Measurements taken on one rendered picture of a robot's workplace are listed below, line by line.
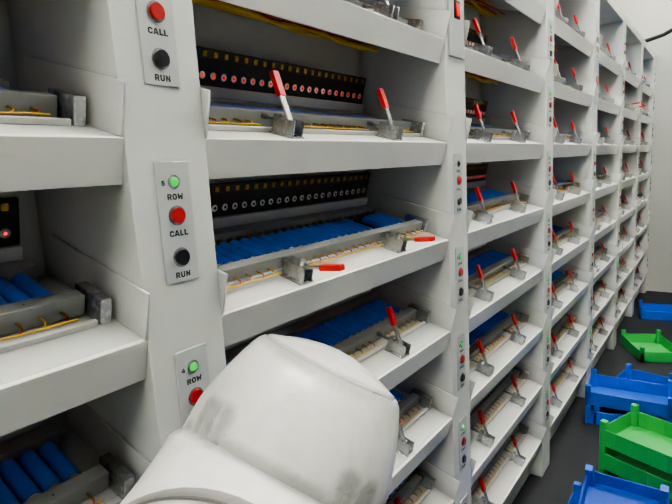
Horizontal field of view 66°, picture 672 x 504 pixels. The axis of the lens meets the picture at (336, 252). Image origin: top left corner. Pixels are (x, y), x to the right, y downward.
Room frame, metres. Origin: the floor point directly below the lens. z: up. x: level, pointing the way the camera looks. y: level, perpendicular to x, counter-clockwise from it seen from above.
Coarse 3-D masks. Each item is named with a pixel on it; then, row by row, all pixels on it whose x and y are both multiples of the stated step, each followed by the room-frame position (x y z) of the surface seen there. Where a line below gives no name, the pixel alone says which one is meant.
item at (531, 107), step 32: (512, 32) 1.66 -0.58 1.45; (544, 32) 1.61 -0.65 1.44; (512, 96) 1.66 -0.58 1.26; (544, 96) 1.61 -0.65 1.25; (512, 160) 1.66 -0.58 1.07; (544, 160) 1.61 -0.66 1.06; (544, 224) 1.61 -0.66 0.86; (544, 288) 1.61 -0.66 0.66; (544, 352) 1.62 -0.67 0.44; (544, 384) 1.62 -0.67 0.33; (544, 416) 1.62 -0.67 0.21; (544, 448) 1.63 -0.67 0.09
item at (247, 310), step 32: (224, 224) 0.80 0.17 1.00; (448, 224) 1.04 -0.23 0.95; (352, 256) 0.84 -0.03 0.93; (384, 256) 0.87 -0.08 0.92; (416, 256) 0.94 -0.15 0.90; (224, 288) 0.56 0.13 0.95; (256, 288) 0.65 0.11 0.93; (288, 288) 0.67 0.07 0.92; (320, 288) 0.71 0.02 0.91; (352, 288) 0.78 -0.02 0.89; (224, 320) 0.57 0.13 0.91; (256, 320) 0.61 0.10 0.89; (288, 320) 0.67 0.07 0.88
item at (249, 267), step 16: (400, 224) 1.00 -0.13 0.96; (416, 224) 1.04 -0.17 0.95; (336, 240) 0.83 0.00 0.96; (352, 240) 0.86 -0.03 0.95; (368, 240) 0.90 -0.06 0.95; (256, 256) 0.70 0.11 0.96; (272, 256) 0.71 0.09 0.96; (288, 256) 0.73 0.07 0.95; (304, 256) 0.76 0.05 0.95; (320, 256) 0.79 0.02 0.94; (336, 256) 0.80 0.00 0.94; (240, 272) 0.66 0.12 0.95; (256, 272) 0.68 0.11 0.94
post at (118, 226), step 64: (64, 0) 0.53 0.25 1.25; (128, 0) 0.51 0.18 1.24; (64, 64) 0.54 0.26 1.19; (128, 64) 0.50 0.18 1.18; (192, 64) 0.56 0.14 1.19; (128, 128) 0.49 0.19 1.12; (192, 128) 0.55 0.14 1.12; (64, 192) 0.57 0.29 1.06; (128, 192) 0.49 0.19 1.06; (192, 192) 0.55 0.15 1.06; (128, 256) 0.50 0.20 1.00; (192, 320) 0.53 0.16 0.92
